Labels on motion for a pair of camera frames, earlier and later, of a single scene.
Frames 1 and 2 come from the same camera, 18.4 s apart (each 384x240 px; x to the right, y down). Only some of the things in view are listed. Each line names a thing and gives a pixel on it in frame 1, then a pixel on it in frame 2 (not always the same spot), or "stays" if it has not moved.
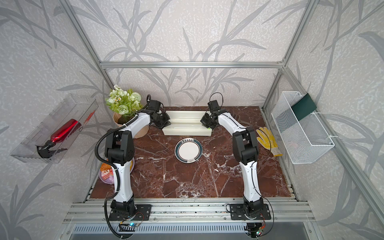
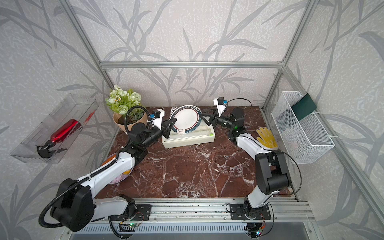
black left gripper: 167,122 -> 168,123
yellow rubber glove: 267,140 stays
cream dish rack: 186,123 -> 203,133
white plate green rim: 188,150 -> 188,119
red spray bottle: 47,150 stays
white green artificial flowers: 124,102 stays
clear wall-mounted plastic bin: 53,142 stays
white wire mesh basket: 306,139 stays
